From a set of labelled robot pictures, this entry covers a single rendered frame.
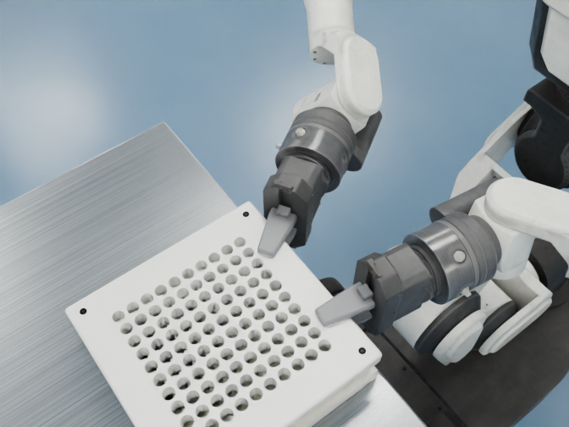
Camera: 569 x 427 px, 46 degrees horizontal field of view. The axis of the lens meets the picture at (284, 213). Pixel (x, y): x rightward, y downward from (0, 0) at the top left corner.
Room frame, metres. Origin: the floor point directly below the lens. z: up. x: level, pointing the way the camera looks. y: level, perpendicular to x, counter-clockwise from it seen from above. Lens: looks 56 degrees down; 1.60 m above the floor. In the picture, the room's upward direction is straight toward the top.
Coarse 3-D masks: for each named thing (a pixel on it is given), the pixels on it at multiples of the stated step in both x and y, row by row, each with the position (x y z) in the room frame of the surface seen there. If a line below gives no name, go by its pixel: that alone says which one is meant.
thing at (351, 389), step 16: (224, 272) 0.39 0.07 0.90; (224, 304) 0.35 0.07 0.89; (208, 352) 0.29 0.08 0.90; (288, 352) 0.29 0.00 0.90; (160, 384) 0.26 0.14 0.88; (352, 384) 0.25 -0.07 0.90; (192, 400) 0.24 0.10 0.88; (256, 400) 0.23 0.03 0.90; (336, 400) 0.23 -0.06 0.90; (224, 416) 0.22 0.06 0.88; (320, 416) 0.22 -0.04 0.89
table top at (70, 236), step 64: (64, 192) 0.53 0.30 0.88; (128, 192) 0.53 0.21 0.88; (192, 192) 0.53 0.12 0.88; (0, 256) 0.43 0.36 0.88; (64, 256) 0.43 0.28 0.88; (128, 256) 0.43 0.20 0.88; (0, 320) 0.34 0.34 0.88; (64, 320) 0.34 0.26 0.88; (0, 384) 0.26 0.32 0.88; (64, 384) 0.26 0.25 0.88; (384, 384) 0.26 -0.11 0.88
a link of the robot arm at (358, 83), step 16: (320, 32) 0.71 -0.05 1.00; (336, 32) 0.69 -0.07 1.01; (352, 32) 0.70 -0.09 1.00; (320, 48) 0.70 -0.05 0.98; (336, 48) 0.66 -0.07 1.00; (352, 48) 0.66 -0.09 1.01; (368, 48) 0.68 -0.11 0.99; (336, 64) 0.64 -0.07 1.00; (352, 64) 0.64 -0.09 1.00; (368, 64) 0.65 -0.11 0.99; (336, 80) 0.62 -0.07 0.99; (352, 80) 0.61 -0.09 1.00; (368, 80) 0.63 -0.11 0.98; (352, 96) 0.60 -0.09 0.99; (368, 96) 0.61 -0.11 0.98; (352, 112) 0.59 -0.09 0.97; (368, 112) 0.59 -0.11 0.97
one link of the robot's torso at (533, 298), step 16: (528, 272) 0.70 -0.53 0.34; (512, 288) 0.69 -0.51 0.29; (528, 288) 0.67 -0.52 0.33; (544, 288) 0.67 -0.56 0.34; (528, 304) 0.63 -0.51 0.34; (544, 304) 0.64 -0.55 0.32; (512, 320) 0.59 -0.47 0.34; (528, 320) 0.61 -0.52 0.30; (496, 336) 0.56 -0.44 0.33; (512, 336) 0.59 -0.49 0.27; (480, 352) 0.55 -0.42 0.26
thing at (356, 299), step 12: (348, 288) 0.34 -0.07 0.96; (360, 288) 0.34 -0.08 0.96; (336, 300) 0.32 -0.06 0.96; (348, 300) 0.32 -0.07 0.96; (360, 300) 0.32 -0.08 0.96; (372, 300) 0.32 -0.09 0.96; (324, 312) 0.31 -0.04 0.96; (336, 312) 0.31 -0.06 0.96; (348, 312) 0.31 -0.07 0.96; (360, 312) 0.31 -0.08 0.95; (324, 324) 0.30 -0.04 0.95
